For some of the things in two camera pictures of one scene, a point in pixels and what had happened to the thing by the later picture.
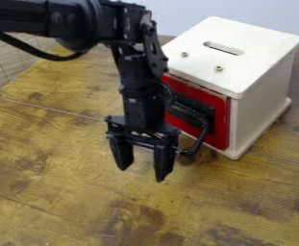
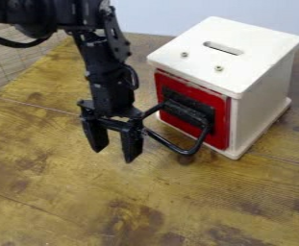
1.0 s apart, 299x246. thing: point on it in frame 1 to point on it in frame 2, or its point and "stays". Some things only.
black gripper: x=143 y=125 to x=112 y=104
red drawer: x=199 y=93 stays
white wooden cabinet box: x=247 y=63 stays
